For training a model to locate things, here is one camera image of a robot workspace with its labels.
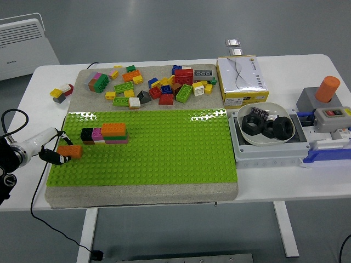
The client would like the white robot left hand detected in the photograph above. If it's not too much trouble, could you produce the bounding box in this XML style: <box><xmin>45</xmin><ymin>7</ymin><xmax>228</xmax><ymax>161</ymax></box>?
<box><xmin>20</xmin><ymin>127</ymin><xmax>74</xmax><ymax>166</ymax></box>

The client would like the orange toy brick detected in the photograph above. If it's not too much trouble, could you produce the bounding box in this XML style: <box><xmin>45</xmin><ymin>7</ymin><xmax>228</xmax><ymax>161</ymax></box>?
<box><xmin>100</xmin><ymin>123</ymin><xmax>127</xmax><ymax>137</ymax></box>
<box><xmin>56</xmin><ymin>145</ymin><xmax>83</xmax><ymax>160</ymax></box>
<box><xmin>121</xmin><ymin>70</ymin><xmax>142</xmax><ymax>83</ymax></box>

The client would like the dark green toy brick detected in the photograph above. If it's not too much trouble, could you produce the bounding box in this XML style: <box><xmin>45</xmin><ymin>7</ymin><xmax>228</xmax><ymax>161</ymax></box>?
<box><xmin>93</xmin><ymin>73</ymin><xmax>110</xmax><ymax>94</ymax></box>

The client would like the black toy brick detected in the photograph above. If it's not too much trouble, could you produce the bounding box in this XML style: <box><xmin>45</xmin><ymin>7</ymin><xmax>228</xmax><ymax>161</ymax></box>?
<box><xmin>80</xmin><ymin>128</ymin><xmax>94</xmax><ymax>142</ymax></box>

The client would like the light pink toy brick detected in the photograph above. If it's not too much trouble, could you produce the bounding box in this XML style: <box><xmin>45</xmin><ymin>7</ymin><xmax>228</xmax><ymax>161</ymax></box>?
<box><xmin>104</xmin><ymin>136</ymin><xmax>129</xmax><ymax>145</ymax></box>

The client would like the lime green toy brick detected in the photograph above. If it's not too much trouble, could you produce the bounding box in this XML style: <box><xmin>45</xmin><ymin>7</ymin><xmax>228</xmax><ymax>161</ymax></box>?
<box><xmin>175</xmin><ymin>84</ymin><xmax>194</xmax><ymax>104</ymax></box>
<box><xmin>112</xmin><ymin>96</ymin><xmax>131</xmax><ymax>107</ymax></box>
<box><xmin>113</xmin><ymin>81</ymin><xmax>135</xmax><ymax>95</ymax></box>

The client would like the grey sloped toy brick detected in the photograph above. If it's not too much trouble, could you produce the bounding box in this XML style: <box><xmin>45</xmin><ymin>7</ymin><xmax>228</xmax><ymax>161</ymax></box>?
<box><xmin>136</xmin><ymin>90</ymin><xmax>152</xmax><ymax>105</ymax></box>

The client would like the green studded baseplate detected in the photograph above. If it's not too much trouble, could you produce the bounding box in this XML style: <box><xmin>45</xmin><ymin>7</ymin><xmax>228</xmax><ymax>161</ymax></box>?
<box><xmin>46</xmin><ymin>108</ymin><xmax>238</xmax><ymax>186</ymax></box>

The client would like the red sloped toy brick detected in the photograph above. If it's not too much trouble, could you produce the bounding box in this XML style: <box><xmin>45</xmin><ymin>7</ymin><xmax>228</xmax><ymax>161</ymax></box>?
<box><xmin>158</xmin><ymin>93</ymin><xmax>175</xmax><ymax>106</ymax></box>

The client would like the large red toy brick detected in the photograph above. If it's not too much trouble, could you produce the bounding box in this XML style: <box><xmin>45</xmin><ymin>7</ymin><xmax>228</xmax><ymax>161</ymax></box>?
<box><xmin>174</xmin><ymin>68</ymin><xmax>194</xmax><ymax>85</ymax></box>

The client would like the white floor heater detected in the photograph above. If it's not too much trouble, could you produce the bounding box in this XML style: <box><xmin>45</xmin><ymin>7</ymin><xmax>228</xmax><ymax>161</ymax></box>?
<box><xmin>0</xmin><ymin>13</ymin><xmax>60</xmax><ymax>82</ymax></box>

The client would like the white table leg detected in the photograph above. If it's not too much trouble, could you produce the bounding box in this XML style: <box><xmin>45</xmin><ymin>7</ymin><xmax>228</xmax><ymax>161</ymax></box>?
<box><xmin>272</xmin><ymin>201</ymin><xmax>300</xmax><ymax>258</ymax></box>
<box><xmin>76</xmin><ymin>208</ymin><xmax>99</xmax><ymax>263</ymax></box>

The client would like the grey-brown mat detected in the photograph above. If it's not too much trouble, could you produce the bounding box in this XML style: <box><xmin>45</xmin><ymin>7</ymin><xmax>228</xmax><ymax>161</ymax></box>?
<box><xmin>44</xmin><ymin>64</ymin><xmax>240</xmax><ymax>209</ymax></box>

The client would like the large black hex nut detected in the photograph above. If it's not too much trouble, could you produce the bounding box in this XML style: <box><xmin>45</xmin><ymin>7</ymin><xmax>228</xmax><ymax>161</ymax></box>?
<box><xmin>272</xmin><ymin>116</ymin><xmax>296</xmax><ymax>142</ymax></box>
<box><xmin>262</xmin><ymin>120</ymin><xmax>276</xmax><ymax>139</ymax></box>
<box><xmin>241</xmin><ymin>114</ymin><xmax>265</xmax><ymax>136</ymax></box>

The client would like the white and yellow cardboard box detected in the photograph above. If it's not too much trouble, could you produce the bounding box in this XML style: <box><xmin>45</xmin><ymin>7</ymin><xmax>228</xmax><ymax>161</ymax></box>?
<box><xmin>216</xmin><ymin>55</ymin><xmax>270</xmax><ymax>107</ymax></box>

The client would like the white bowl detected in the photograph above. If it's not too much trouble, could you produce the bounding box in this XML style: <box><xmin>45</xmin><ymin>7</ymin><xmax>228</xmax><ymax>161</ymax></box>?
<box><xmin>236</xmin><ymin>102</ymin><xmax>298</xmax><ymax>147</ymax></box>

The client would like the purple circuit board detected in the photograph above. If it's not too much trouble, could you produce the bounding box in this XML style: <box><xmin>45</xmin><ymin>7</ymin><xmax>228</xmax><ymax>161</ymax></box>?
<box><xmin>249</xmin><ymin>106</ymin><xmax>270</xmax><ymax>119</ymax></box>

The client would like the grey junction box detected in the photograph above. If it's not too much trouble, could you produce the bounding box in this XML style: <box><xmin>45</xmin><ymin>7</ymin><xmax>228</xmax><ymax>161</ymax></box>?
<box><xmin>228</xmin><ymin>107</ymin><xmax>312</xmax><ymax>169</ymax></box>

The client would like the grey block holder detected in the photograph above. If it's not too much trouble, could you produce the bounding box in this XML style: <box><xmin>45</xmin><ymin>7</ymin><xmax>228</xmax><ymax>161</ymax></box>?
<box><xmin>296</xmin><ymin>87</ymin><xmax>343</xmax><ymax>115</ymax></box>

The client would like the blue and white fixture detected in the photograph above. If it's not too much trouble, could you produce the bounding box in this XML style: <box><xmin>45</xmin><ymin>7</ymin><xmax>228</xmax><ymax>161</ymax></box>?
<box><xmin>297</xmin><ymin>111</ymin><xmax>351</xmax><ymax>170</ymax></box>

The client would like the orange cylinder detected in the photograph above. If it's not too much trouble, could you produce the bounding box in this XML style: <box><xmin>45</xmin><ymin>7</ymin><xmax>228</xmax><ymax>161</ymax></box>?
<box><xmin>314</xmin><ymin>76</ymin><xmax>341</xmax><ymax>104</ymax></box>

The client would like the black cord with plug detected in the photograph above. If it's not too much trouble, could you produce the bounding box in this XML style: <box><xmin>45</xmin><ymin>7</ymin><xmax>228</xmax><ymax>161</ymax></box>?
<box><xmin>30</xmin><ymin>161</ymin><xmax>105</xmax><ymax>261</ymax></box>

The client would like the grey push-button switch box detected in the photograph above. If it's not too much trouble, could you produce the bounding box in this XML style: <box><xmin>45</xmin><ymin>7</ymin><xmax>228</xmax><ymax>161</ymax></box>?
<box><xmin>313</xmin><ymin>106</ymin><xmax>351</xmax><ymax>132</ymax></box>

